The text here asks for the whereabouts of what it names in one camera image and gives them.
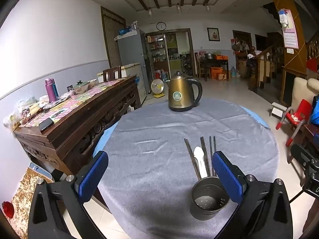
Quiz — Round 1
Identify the dark cylindrical utensil holder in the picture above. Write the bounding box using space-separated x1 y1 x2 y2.
190 176 230 221

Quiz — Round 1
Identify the dark side table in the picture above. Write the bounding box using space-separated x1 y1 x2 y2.
199 53 229 81

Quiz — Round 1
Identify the beige armchair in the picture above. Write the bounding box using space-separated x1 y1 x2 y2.
291 77 319 110

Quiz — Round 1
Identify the red child's chair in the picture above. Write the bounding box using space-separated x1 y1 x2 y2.
276 99 312 147

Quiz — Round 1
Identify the dark chopstick two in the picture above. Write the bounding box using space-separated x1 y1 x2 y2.
200 136 211 176

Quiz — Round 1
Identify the pink wall calendar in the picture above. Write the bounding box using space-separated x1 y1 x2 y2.
279 9 299 50

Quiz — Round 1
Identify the framed wall picture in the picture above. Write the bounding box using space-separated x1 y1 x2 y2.
207 27 220 42

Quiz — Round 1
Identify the blue jacket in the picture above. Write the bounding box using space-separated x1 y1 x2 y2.
310 95 319 126

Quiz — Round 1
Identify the carved dark wooden sideboard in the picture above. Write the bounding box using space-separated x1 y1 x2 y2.
14 76 141 175

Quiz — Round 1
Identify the gold electric kettle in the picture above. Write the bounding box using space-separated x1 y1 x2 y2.
166 71 203 112

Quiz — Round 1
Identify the grey table cloth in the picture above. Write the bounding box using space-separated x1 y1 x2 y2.
96 99 279 238

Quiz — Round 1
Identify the black smartphone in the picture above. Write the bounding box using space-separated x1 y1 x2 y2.
39 118 54 133

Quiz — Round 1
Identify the white chest freezer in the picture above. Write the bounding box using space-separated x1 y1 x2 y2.
97 63 147 103

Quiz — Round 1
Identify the wooden stair railing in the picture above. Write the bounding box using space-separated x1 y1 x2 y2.
247 39 284 93

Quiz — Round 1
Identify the round wall clock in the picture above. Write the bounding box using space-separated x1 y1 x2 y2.
156 22 166 31

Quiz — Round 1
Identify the purple thermos bottle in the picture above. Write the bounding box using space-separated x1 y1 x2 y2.
45 78 57 103

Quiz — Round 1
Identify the lidded ceramic bowl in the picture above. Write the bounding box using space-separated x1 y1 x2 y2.
73 80 90 94

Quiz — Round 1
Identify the wooden dining chair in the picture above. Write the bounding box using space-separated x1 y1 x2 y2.
102 66 122 82

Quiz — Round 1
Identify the blue thermos bottle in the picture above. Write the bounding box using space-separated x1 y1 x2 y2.
51 78 59 98

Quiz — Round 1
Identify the dark chopstick one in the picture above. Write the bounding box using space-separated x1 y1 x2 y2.
184 138 201 180

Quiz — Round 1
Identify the white step stool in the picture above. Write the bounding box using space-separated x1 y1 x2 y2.
270 102 287 118

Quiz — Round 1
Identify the grey refrigerator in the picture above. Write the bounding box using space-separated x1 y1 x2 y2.
114 28 153 94

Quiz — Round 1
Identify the white ceramic spoon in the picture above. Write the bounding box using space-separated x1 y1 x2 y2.
194 146 208 179

